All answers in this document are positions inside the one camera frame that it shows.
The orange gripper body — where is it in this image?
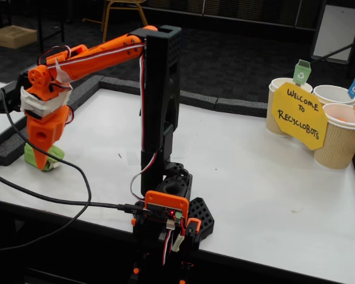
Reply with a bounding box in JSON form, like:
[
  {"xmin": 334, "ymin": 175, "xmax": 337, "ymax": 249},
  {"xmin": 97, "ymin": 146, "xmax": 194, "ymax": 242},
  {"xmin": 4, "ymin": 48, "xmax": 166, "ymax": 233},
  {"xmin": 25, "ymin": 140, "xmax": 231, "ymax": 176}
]
[{"xmin": 27, "ymin": 105, "xmax": 71, "ymax": 146}]

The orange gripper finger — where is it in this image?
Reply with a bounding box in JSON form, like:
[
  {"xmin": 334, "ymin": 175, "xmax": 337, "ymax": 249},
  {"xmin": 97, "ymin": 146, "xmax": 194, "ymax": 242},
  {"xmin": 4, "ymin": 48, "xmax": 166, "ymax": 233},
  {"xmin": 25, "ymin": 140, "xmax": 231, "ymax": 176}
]
[{"xmin": 30, "ymin": 141, "xmax": 53, "ymax": 171}]

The green paper ball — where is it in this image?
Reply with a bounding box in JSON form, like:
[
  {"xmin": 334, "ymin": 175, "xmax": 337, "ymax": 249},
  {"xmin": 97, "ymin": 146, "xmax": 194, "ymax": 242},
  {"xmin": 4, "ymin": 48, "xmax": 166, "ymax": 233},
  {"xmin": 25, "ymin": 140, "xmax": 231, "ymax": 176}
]
[{"xmin": 24, "ymin": 144, "xmax": 65, "ymax": 172}]

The brown cardboard box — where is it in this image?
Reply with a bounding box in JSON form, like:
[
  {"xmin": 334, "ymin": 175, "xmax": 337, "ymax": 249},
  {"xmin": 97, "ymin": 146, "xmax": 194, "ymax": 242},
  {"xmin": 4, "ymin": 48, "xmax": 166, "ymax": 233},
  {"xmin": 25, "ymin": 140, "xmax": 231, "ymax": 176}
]
[{"xmin": 0, "ymin": 25, "xmax": 38, "ymax": 50}]

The orange controller board housing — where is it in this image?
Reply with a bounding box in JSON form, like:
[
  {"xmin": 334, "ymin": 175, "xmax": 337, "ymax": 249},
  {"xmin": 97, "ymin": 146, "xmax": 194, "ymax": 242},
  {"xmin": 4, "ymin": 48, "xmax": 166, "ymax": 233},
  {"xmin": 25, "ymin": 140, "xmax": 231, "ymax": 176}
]
[{"xmin": 144, "ymin": 191, "xmax": 190, "ymax": 223}]

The short dark grey foam strip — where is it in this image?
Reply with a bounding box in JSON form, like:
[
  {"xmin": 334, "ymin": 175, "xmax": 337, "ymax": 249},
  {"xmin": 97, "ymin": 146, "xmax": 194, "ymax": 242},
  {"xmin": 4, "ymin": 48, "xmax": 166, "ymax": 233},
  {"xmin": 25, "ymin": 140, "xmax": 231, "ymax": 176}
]
[{"xmin": 215, "ymin": 96, "xmax": 269, "ymax": 118}]

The beige ripple paper cup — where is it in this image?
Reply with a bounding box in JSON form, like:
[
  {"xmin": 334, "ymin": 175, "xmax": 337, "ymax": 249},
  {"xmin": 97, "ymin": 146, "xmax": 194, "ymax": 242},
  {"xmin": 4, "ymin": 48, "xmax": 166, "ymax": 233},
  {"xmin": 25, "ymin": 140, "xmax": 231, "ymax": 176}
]
[
  {"xmin": 312, "ymin": 84, "xmax": 355, "ymax": 106},
  {"xmin": 265, "ymin": 77, "xmax": 314, "ymax": 138},
  {"xmin": 314, "ymin": 102, "xmax": 355, "ymax": 170}
]

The yellow handwritten welcome sign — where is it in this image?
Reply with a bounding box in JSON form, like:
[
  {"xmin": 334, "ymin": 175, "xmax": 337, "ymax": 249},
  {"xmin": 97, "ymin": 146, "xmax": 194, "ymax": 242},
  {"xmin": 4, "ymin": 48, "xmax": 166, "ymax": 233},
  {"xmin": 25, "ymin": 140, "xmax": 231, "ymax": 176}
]
[{"xmin": 271, "ymin": 82, "xmax": 328, "ymax": 151}]

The green recycling bin sign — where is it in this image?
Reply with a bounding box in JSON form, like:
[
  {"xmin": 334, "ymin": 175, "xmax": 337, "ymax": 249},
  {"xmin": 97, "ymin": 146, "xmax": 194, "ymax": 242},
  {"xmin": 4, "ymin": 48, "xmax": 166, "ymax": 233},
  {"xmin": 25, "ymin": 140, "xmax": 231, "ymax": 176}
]
[{"xmin": 292, "ymin": 59, "xmax": 312, "ymax": 86}]

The standing white display board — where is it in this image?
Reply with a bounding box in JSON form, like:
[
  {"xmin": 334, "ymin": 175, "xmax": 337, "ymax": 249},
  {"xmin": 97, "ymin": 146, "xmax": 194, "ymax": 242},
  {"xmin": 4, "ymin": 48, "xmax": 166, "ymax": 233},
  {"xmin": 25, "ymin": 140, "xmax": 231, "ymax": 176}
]
[{"xmin": 310, "ymin": 4, "xmax": 355, "ymax": 64}]

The blue recycling bin sign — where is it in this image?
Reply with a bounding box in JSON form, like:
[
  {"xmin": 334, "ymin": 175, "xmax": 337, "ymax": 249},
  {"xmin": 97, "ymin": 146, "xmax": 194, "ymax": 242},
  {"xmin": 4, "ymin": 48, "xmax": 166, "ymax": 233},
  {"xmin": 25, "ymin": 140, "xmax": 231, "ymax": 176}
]
[{"xmin": 347, "ymin": 71, "xmax": 355, "ymax": 98}]

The thick black USB cable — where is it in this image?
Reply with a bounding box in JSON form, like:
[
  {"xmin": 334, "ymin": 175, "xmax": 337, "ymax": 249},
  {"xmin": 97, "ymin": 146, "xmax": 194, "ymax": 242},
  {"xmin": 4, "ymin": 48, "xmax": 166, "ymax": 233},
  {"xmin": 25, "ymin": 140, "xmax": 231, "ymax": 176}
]
[{"xmin": 0, "ymin": 167, "xmax": 150, "ymax": 215}]

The thin black camera cable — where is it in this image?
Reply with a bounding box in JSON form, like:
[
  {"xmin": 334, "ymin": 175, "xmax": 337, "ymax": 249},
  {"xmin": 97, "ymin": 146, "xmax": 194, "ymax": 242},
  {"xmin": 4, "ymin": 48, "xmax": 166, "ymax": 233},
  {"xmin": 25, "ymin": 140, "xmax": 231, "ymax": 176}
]
[{"xmin": 0, "ymin": 87, "xmax": 92, "ymax": 252}]

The black metal table frame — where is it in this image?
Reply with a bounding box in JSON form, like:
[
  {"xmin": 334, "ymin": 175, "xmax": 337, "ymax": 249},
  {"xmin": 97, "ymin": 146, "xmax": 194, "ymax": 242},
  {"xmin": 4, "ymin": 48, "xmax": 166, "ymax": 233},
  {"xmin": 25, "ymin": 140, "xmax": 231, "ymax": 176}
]
[{"xmin": 35, "ymin": 0, "xmax": 66, "ymax": 54}]

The red white black servo wire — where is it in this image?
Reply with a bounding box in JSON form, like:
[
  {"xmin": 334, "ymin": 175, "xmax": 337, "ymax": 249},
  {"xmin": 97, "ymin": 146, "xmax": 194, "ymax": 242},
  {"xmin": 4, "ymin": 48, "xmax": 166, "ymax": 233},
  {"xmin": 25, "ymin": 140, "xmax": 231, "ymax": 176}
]
[
  {"xmin": 37, "ymin": 41, "xmax": 163, "ymax": 205},
  {"xmin": 161, "ymin": 229, "xmax": 176, "ymax": 267}
]

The yellow metal chair frame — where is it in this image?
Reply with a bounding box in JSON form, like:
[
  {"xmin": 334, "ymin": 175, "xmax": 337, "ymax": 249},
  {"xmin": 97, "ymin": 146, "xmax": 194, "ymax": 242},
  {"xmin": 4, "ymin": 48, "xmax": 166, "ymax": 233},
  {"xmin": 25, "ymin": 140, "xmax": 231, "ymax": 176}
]
[{"xmin": 82, "ymin": 0, "xmax": 149, "ymax": 44}]

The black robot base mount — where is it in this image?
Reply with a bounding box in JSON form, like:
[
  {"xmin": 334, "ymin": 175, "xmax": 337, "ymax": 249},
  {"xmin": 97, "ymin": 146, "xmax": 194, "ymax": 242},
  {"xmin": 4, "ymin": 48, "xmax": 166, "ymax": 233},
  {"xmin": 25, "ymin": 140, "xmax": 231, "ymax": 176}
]
[{"xmin": 131, "ymin": 196, "xmax": 215, "ymax": 284}]

